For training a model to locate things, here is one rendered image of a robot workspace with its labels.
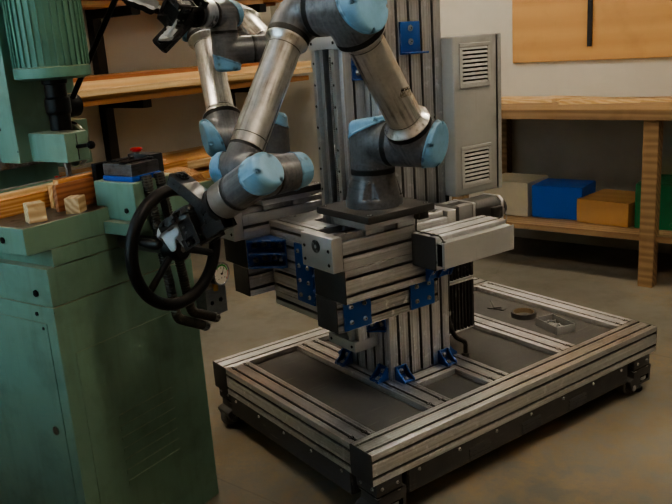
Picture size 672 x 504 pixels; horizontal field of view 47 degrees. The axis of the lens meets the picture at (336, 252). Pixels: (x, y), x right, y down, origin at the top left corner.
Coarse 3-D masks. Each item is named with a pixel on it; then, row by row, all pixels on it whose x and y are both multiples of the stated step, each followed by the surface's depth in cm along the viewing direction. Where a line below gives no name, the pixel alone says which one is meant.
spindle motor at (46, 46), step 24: (24, 0) 173; (48, 0) 174; (72, 0) 179; (24, 24) 174; (48, 24) 175; (72, 24) 179; (24, 48) 176; (48, 48) 176; (72, 48) 180; (24, 72) 178; (48, 72) 177; (72, 72) 180
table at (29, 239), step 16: (48, 208) 185; (96, 208) 181; (0, 224) 170; (16, 224) 169; (32, 224) 168; (48, 224) 169; (64, 224) 172; (80, 224) 176; (96, 224) 180; (112, 224) 180; (128, 224) 177; (144, 224) 179; (0, 240) 169; (16, 240) 166; (32, 240) 166; (48, 240) 169; (64, 240) 173; (80, 240) 177
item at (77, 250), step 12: (84, 240) 177; (96, 240) 180; (108, 240) 183; (0, 252) 181; (48, 252) 171; (60, 252) 172; (72, 252) 175; (84, 252) 178; (96, 252) 181; (48, 264) 172; (60, 264) 173
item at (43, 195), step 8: (176, 160) 223; (184, 160) 223; (168, 168) 218; (32, 192) 184; (40, 192) 184; (0, 200) 177; (8, 200) 178; (16, 200) 179; (24, 200) 181; (32, 200) 183; (48, 200) 186; (0, 208) 176; (8, 208) 178; (16, 208) 180; (0, 216) 176; (8, 216) 178
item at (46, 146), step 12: (36, 132) 192; (48, 132) 190; (60, 132) 188; (72, 132) 186; (84, 132) 189; (36, 144) 190; (48, 144) 188; (60, 144) 185; (72, 144) 186; (36, 156) 191; (48, 156) 189; (60, 156) 186; (72, 156) 186; (84, 156) 189
